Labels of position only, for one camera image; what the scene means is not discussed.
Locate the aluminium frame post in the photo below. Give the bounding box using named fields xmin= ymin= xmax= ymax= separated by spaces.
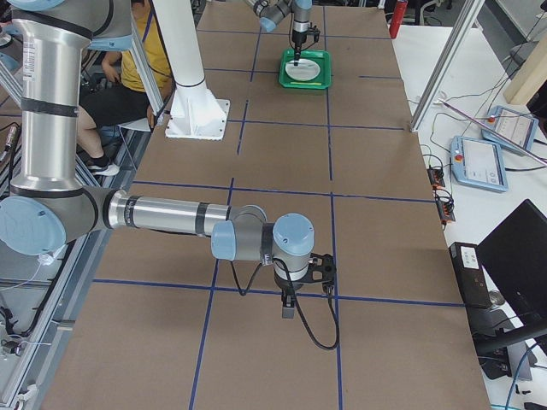
xmin=409 ymin=0 xmax=485 ymax=132

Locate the green plastic tray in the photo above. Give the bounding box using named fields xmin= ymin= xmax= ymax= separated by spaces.
xmin=278 ymin=48 xmax=332 ymax=90

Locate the blue teach pendant tablet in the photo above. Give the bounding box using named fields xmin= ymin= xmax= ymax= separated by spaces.
xmin=485 ymin=106 xmax=538 ymax=151

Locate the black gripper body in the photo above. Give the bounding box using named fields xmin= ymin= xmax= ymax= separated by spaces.
xmin=291 ymin=30 xmax=306 ymax=50

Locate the silver reacher grabber tool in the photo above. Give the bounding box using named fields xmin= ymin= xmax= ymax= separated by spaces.
xmin=433 ymin=99 xmax=547 ymax=167

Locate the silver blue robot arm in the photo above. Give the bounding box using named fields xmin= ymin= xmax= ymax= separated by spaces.
xmin=245 ymin=0 xmax=318 ymax=54

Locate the orange black circuit board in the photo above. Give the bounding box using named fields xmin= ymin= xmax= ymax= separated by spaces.
xmin=426 ymin=167 xmax=445 ymax=189

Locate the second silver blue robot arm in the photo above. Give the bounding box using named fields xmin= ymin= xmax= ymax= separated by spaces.
xmin=1 ymin=1 xmax=318 ymax=318

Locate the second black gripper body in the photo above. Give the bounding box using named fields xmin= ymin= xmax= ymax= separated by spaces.
xmin=274 ymin=269 xmax=311 ymax=295

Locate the black box device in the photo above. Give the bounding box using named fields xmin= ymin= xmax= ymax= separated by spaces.
xmin=449 ymin=242 xmax=491 ymax=309

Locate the person in yellow shirt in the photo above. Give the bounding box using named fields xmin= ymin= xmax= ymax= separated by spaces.
xmin=77 ymin=1 xmax=173 ymax=176

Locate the red cylinder extinguisher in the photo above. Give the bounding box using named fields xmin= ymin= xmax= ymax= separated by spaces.
xmin=389 ymin=0 xmax=408 ymax=38

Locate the white round plate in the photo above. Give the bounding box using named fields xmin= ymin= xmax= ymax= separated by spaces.
xmin=285 ymin=58 xmax=321 ymax=82

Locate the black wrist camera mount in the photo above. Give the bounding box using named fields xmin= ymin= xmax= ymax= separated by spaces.
xmin=307 ymin=25 xmax=321 ymax=44

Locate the white camera mast post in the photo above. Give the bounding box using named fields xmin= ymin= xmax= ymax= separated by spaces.
xmin=153 ymin=0 xmax=230 ymax=141

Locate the black laptop computer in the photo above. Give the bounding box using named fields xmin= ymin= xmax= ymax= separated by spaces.
xmin=478 ymin=199 xmax=546 ymax=324

